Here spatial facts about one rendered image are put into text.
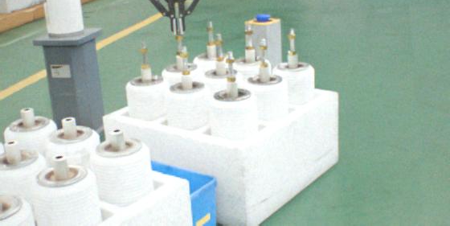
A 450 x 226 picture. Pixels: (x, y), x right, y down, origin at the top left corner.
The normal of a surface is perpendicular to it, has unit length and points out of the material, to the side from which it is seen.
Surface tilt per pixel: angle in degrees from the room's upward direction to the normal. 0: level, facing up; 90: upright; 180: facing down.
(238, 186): 90
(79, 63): 91
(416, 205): 0
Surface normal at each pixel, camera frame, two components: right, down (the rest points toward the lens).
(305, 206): -0.06, -0.95
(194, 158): -0.60, 0.28
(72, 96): -0.28, 0.31
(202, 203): 0.82, 0.16
